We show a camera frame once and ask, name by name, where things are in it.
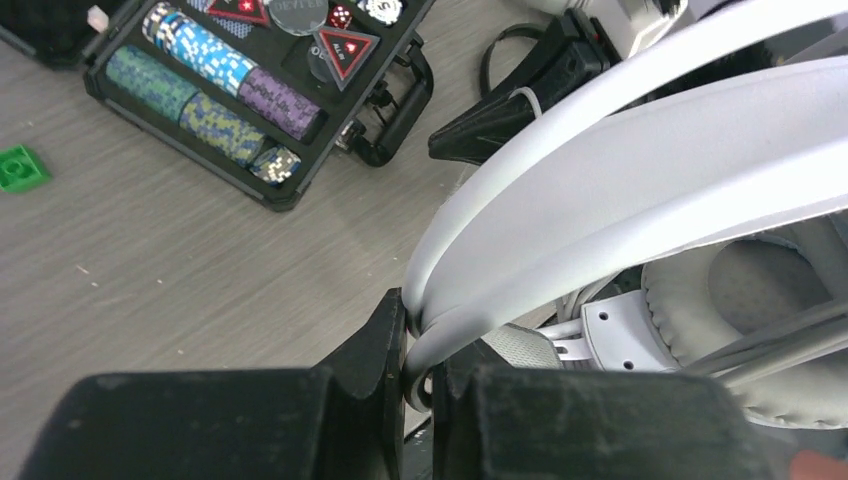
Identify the black poker chip case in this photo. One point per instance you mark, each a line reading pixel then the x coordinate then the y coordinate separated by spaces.
pixel 253 104

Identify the red triangle card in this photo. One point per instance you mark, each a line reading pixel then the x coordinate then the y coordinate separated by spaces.
pixel 247 11
pixel 346 51

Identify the green toy brick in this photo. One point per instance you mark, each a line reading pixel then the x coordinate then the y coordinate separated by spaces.
pixel 22 170

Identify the small white headphones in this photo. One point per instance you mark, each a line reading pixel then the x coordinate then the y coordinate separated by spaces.
pixel 703 233

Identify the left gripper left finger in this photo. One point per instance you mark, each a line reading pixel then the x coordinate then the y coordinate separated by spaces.
pixel 340 419

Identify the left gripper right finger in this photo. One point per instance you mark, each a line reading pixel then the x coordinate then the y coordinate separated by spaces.
pixel 496 421

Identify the black on-ear headphones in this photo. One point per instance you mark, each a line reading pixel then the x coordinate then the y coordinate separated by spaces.
pixel 504 54

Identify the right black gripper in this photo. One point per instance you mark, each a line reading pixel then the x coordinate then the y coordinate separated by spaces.
pixel 571 50

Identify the round silver dealer button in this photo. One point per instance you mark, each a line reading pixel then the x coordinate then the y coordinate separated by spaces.
pixel 298 17

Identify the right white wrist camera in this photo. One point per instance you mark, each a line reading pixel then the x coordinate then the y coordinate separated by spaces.
pixel 634 25

